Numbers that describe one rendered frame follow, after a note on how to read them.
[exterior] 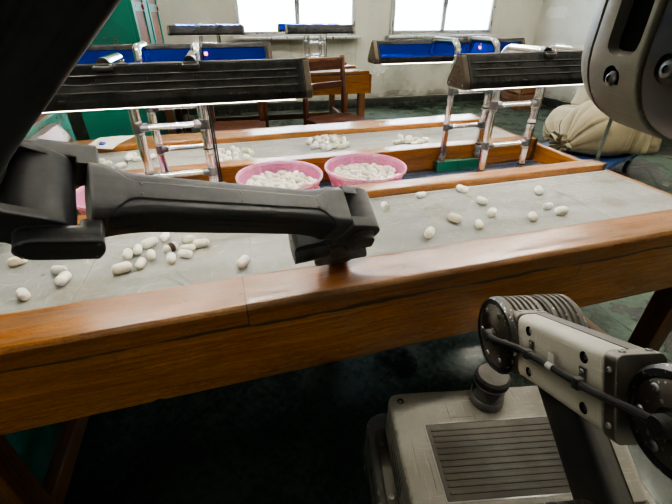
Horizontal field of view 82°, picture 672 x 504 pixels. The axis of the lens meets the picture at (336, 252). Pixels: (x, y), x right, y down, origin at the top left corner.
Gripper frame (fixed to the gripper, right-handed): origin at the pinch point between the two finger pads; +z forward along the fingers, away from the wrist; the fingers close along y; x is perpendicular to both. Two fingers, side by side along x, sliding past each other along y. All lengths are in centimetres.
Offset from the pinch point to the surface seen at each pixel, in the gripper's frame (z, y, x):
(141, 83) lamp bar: -9.2, 30.9, -35.0
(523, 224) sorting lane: 4, -50, 1
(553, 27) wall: 358, -458, -313
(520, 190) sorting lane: 19, -64, -11
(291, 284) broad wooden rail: -8.9, 10.1, 6.1
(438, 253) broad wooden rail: -6.3, -21.1, 4.9
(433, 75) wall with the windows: 425, -294, -291
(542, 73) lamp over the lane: -7, -57, -33
